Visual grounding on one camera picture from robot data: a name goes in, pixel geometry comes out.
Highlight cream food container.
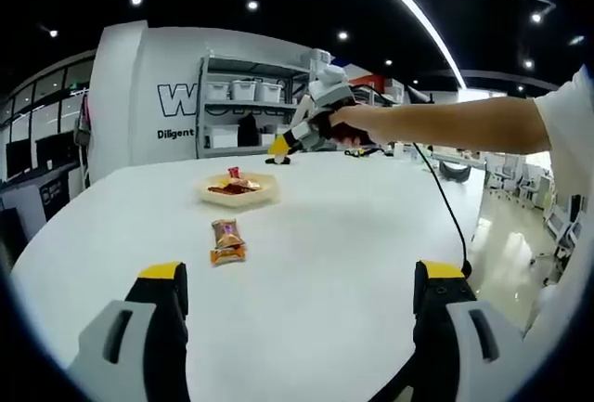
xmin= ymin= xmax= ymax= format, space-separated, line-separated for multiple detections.
xmin=193 ymin=170 xmax=283 ymax=209

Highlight person's right hand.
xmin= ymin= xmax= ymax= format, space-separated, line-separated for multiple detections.
xmin=324 ymin=103 xmax=389 ymax=149

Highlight row of white storage bins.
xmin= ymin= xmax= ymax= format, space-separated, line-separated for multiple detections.
xmin=203 ymin=78 xmax=285 ymax=104

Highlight orange food packet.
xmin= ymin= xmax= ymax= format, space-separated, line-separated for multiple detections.
xmin=209 ymin=244 xmax=251 ymax=268

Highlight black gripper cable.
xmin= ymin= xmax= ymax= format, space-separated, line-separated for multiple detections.
xmin=410 ymin=140 xmax=474 ymax=279

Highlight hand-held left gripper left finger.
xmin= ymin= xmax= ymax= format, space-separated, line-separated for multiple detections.
xmin=67 ymin=261 xmax=191 ymax=402

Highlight black bag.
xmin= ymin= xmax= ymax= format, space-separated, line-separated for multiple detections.
xmin=237 ymin=112 xmax=262 ymax=148

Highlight white cardboard box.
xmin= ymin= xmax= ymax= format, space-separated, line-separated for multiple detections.
xmin=203 ymin=123 xmax=240 ymax=149

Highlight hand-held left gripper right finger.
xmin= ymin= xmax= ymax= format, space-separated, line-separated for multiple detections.
xmin=407 ymin=260 xmax=547 ymax=402

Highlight coat stand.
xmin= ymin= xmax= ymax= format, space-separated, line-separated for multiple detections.
xmin=73 ymin=90 xmax=95 ymax=189

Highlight grey headset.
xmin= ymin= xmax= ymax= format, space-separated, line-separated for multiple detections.
xmin=437 ymin=160 xmax=473 ymax=186

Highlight white office chairs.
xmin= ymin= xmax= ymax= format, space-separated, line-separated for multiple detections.
xmin=482 ymin=155 xmax=587 ymax=283

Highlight round ceiling spotlights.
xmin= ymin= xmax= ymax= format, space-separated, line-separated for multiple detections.
xmin=45 ymin=0 xmax=587 ymax=71

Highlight black monitor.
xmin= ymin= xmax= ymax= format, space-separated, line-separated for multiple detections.
xmin=34 ymin=128 xmax=78 ymax=170
xmin=5 ymin=137 xmax=33 ymax=181

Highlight long ceiling strip light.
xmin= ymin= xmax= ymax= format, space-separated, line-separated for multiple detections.
xmin=348 ymin=0 xmax=468 ymax=91

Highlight grey metal shelf rack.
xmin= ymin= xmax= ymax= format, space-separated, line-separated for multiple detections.
xmin=197 ymin=46 xmax=405 ymax=160

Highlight brown food packet purple label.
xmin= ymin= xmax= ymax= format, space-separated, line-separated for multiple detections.
xmin=211 ymin=218 xmax=246 ymax=251

